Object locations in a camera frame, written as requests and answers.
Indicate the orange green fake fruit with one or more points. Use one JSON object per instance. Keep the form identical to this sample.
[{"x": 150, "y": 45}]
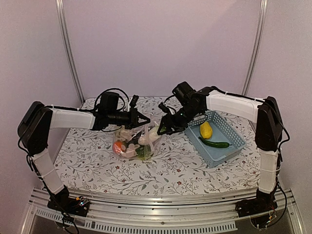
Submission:
[{"x": 119, "y": 147}]

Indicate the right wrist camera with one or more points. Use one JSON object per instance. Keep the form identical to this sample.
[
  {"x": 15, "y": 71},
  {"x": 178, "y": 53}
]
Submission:
[{"x": 166, "y": 109}]

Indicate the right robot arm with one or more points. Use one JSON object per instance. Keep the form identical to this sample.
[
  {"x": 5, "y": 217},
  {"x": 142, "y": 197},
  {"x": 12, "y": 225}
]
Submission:
[{"x": 264, "y": 113}]

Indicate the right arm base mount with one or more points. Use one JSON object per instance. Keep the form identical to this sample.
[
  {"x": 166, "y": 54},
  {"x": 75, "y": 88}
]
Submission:
[{"x": 253, "y": 206}]

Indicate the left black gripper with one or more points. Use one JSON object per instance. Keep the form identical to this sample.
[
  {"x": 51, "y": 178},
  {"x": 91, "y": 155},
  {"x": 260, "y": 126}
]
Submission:
[{"x": 133, "y": 120}]

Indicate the white fake cauliflower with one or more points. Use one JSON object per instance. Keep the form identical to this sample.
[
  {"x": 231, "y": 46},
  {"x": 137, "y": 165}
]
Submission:
[{"x": 150, "y": 137}]

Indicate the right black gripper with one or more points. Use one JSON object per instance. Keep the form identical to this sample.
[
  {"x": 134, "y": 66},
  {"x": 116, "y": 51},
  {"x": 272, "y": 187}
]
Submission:
[{"x": 172, "y": 120}]

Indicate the green fake lettuce leaf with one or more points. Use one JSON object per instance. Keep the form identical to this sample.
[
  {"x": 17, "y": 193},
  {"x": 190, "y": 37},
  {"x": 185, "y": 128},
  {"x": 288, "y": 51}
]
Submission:
[{"x": 144, "y": 153}]

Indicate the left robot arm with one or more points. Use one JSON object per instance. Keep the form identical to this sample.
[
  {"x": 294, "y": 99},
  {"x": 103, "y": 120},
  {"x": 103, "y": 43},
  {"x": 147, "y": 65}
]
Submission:
[{"x": 40, "y": 120}]

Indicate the clear zip top bag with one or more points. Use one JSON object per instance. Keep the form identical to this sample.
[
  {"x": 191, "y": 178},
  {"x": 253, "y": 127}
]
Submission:
[{"x": 131, "y": 137}]

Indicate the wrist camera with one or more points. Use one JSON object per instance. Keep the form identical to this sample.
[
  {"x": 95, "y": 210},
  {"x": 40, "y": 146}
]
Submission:
[
  {"x": 132, "y": 102},
  {"x": 166, "y": 109}
]

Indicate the right aluminium corner post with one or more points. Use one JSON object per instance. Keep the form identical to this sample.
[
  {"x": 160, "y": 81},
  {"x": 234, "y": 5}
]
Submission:
[{"x": 256, "y": 46}]

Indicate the green fake cucumber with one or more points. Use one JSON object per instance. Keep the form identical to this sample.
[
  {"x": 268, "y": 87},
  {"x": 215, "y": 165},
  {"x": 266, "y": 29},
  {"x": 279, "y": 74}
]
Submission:
[{"x": 220, "y": 145}]

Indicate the left aluminium corner post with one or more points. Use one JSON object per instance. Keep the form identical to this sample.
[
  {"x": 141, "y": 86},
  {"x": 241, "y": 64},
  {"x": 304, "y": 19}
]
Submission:
[{"x": 68, "y": 49}]

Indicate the aluminium corner post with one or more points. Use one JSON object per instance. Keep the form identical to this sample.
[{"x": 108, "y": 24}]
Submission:
[
  {"x": 68, "y": 49},
  {"x": 256, "y": 46}
]

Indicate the light blue plastic basket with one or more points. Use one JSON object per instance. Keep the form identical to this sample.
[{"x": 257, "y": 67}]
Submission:
[{"x": 222, "y": 132}]

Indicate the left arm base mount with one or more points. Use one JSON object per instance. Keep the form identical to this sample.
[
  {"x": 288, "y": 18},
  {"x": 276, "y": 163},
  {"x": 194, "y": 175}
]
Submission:
[{"x": 73, "y": 206}]

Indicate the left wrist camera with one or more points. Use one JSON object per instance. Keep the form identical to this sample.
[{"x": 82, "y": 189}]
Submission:
[{"x": 132, "y": 102}]

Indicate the aluminium rail frame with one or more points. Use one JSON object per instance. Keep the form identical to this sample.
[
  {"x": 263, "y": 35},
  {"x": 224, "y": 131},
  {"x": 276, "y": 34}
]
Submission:
[{"x": 184, "y": 214}]

